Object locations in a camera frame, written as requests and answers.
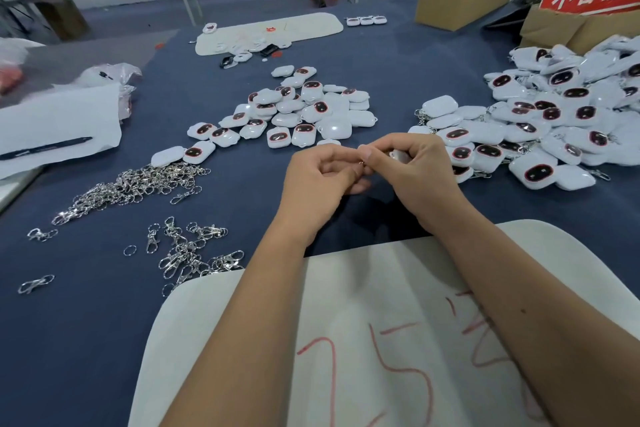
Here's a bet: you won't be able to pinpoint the person's right hand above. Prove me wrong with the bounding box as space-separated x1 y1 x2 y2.
357 132 471 233

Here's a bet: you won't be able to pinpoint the person's left hand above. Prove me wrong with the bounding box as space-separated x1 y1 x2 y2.
270 144 373 243

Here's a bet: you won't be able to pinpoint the person's right forearm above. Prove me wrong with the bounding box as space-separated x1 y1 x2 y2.
438 203 640 427

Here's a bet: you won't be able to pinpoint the person's left forearm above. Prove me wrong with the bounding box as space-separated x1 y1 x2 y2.
160 232 326 427

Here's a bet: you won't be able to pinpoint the white foam board red marks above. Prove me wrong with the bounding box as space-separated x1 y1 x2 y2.
128 220 640 427

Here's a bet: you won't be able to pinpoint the long white foam board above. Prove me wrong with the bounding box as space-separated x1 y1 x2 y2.
194 12 344 57

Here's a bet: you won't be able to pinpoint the flat brown cardboard box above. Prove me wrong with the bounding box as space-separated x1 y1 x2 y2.
520 4 640 55

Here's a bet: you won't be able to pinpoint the white paper sheet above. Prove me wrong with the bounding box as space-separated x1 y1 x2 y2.
0 84 123 181

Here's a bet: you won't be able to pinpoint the black pen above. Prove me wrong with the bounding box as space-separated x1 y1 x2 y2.
0 136 94 161

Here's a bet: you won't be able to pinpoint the orange bag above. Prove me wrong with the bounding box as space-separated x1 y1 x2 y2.
0 61 26 95

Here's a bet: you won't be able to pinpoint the white plastic bag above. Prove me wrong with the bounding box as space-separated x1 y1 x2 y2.
0 36 46 65

